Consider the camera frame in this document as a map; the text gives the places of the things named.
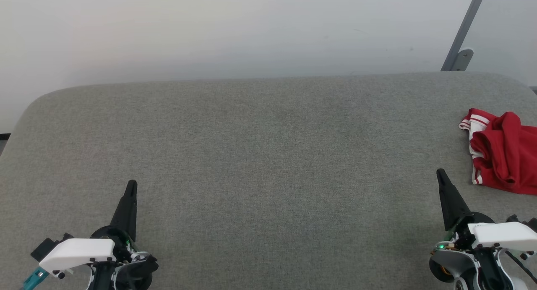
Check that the grey rounded mounting plate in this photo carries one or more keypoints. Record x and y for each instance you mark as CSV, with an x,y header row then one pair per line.
x,y
462,59

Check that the red and white garment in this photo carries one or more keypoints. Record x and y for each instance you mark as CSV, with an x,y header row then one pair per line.
x,y
503,155

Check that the grey metal strut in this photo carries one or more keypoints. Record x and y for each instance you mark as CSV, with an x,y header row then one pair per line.
x,y
466,25

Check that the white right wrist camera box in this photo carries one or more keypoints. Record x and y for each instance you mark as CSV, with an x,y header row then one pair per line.
x,y
503,234

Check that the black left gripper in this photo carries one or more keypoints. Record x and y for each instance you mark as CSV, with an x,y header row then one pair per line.
x,y
125,248

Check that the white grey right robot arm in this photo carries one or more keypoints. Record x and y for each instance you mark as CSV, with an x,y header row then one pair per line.
x,y
457,267

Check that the black skirting strip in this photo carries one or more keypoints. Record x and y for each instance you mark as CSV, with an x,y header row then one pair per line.
x,y
3,137

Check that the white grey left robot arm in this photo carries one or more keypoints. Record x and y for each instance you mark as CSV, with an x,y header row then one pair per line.
x,y
138,273

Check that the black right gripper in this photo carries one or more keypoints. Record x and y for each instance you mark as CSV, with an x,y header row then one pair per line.
x,y
462,237

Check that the grey fabric sofa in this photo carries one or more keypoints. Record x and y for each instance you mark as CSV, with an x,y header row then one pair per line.
x,y
268,155

